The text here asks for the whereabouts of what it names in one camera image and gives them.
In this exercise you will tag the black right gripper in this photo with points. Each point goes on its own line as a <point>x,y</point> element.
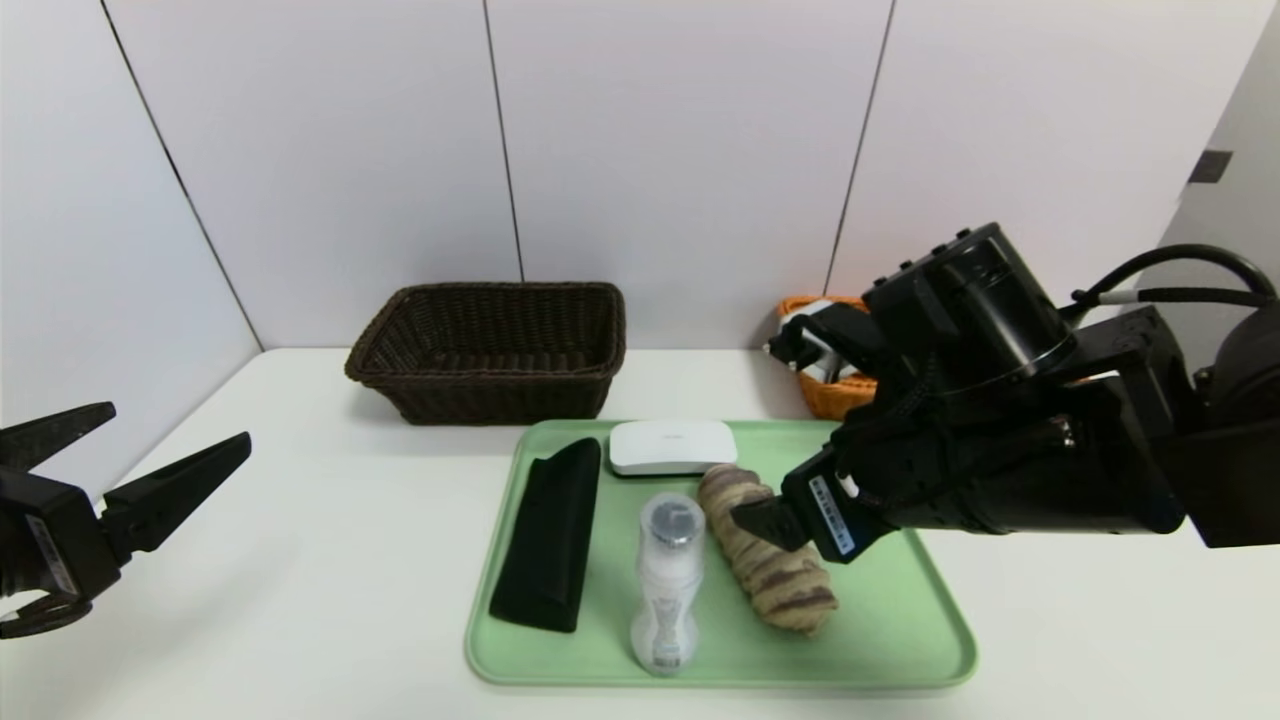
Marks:
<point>828,510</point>

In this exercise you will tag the dark brown wicker basket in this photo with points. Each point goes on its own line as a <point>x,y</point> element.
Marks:
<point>480,395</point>

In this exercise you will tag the black folded soft case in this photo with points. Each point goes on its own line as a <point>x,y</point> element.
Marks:
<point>545,540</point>

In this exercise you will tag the dark wall bracket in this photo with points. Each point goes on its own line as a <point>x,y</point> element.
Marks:
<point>1209,166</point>

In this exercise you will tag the white plastic bottle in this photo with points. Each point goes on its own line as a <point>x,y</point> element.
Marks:
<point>667,585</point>

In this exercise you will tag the light green plastic tray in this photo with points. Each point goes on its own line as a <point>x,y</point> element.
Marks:
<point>880,640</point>

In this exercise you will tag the striped twisted bread loaf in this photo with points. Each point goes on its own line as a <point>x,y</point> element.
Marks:
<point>785,590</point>

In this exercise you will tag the white flat router box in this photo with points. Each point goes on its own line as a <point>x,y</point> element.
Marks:
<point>672,446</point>

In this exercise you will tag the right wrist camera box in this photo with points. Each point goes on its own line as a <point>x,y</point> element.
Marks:
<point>820,345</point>

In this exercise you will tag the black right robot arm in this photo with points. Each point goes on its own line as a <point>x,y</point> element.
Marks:
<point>1100,450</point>

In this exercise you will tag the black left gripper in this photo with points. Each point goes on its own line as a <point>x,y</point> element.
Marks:
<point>48,547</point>

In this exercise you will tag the orange wicker basket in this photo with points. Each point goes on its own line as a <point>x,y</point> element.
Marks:
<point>840,400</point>

